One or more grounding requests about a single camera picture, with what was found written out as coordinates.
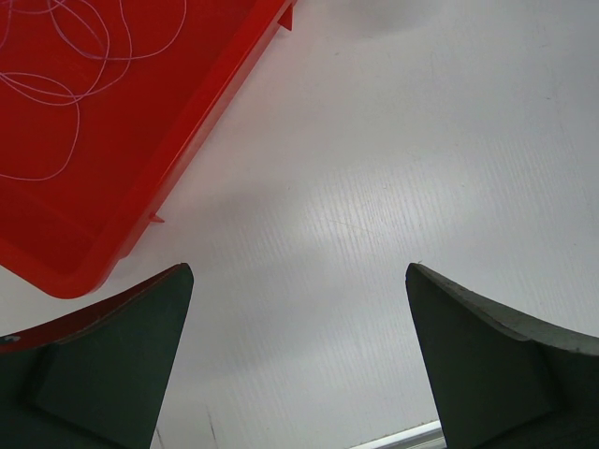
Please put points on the red plastic tray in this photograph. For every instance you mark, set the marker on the red plastic tray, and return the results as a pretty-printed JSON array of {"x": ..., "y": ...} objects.
[{"x": 103, "y": 106}]

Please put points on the aluminium mounting rail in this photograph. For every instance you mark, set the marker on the aluminium mounting rail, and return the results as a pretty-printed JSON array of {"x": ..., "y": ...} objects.
[{"x": 425, "y": 436}]

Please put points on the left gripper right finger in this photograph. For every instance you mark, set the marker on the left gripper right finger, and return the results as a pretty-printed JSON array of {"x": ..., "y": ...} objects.
[{"x": 502, "y": 378}]

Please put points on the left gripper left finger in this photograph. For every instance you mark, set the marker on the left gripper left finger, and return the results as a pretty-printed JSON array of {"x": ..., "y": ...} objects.
[{"x": 97, "y": 377}]

